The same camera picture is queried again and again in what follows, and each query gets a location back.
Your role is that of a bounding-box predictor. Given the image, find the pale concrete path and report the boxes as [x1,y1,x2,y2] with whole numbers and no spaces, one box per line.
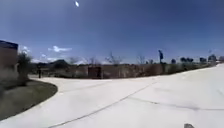
[0,63,224,128]

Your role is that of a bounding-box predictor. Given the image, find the row of distant trees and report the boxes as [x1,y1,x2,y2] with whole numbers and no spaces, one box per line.
[66,49,224,66]

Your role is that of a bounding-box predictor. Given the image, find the bush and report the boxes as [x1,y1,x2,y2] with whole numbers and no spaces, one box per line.
[16,52,33,86]

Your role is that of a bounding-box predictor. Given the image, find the grass patch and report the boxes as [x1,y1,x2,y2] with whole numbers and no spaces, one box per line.
[0,79,59,122]

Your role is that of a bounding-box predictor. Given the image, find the robot's own part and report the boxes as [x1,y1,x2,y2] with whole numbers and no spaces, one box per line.
[183,123,196,128]

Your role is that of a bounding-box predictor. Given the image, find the brown building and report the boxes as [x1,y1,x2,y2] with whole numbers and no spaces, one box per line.
[0,39,20,80]

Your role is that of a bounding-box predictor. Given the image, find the long low wall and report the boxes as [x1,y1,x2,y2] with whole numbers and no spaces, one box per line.
[29,62,214,80]

